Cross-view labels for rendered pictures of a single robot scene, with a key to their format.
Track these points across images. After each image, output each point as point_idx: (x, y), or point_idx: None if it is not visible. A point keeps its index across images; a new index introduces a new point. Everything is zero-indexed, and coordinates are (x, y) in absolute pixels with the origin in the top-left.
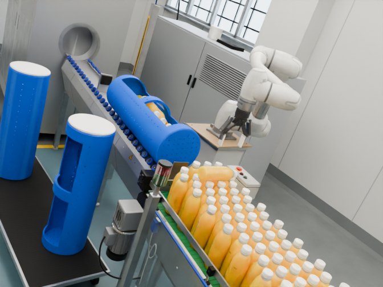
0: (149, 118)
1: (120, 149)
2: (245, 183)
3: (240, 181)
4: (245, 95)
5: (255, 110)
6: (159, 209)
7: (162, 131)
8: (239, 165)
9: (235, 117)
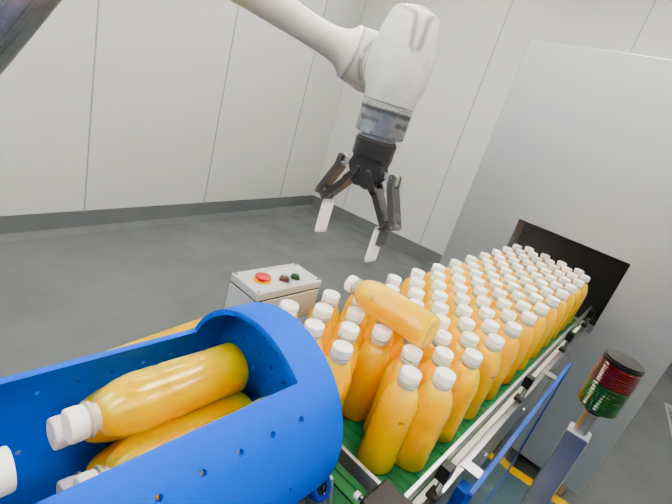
0: (170, 495)
1: None
2: (317, 283)
3: (305, 290)
4: (417, 101)
5: None
6: (425, 486)
7: (310, 413)
8: (236, 274)
9: (386, 170)
